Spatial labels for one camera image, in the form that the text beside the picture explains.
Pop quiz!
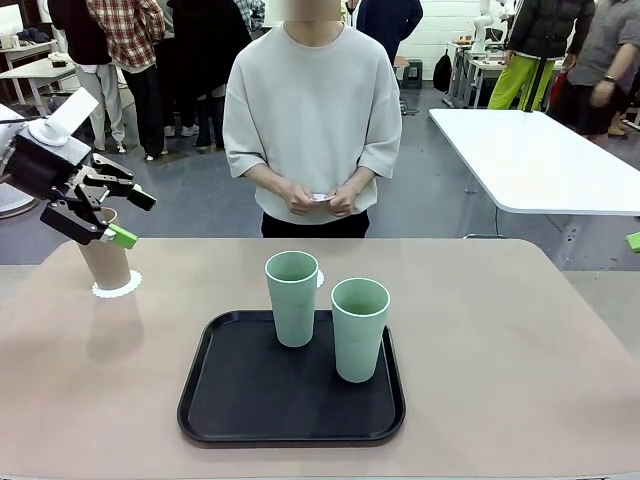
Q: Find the black backpack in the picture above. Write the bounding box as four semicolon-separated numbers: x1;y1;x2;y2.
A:
432;48;454;93

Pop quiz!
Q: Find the person in beige sweater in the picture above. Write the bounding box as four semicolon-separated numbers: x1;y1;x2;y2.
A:
222;18;404;239

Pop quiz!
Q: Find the white cylindrical air purifier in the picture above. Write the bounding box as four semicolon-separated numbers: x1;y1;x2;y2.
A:
0;174;37;220

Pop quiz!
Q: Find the black stand pole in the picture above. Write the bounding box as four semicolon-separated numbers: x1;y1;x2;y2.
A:
521;49;547;114

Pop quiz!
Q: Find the bystander in lime green trousers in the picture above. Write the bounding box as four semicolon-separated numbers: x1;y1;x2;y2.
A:
487;0;597;112

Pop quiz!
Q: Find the person's right hand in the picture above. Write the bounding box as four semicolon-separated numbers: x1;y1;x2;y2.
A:
286;183;318;218

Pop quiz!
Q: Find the bystander in navy top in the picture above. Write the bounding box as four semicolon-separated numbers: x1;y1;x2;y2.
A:
356;0;425;59

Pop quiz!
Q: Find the white background work table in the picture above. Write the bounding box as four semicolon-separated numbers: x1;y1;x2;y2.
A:
446;38;566;109

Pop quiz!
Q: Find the white folding table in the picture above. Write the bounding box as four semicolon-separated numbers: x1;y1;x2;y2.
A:
428;107;640;217

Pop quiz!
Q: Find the bystander in plaid shirt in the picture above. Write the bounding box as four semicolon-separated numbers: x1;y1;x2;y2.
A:
87;0;169;161

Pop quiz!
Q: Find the person's right forearm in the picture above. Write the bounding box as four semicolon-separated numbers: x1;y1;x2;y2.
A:
248;162;300;201

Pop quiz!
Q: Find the grey work table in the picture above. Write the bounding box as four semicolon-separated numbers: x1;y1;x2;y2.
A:
0;54;79;116

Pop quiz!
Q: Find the black plastic tray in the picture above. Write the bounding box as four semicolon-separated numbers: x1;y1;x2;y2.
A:
176;309;407;448

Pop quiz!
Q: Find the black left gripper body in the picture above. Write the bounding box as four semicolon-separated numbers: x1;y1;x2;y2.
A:
6;130;94;202

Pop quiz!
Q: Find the bystander in black clothes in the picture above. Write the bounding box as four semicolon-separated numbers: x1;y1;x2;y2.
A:
167;0;254;149

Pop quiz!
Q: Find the bystander in dark jacket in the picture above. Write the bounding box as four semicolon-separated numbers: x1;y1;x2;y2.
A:
48;0;127;151

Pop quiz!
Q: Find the mint green tall cup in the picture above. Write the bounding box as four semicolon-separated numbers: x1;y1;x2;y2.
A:
264;250;320;348
331;277;392;384

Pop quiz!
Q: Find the brown tall cup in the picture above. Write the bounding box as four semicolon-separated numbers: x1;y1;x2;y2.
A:
74;207;133;292

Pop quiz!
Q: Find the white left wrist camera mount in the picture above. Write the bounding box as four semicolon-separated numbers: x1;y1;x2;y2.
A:
27;88;101;148

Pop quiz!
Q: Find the bystander in grey shirt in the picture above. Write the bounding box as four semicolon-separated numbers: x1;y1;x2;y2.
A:
567;0;640;137

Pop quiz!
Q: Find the dark step stool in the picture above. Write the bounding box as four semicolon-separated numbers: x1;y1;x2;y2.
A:
401;57;425;90

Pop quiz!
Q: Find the person's left forearm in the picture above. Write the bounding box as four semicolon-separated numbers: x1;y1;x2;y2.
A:
339;167;379;201

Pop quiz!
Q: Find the person's left hand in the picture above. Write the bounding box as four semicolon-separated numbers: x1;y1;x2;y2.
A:
326;185;359;219

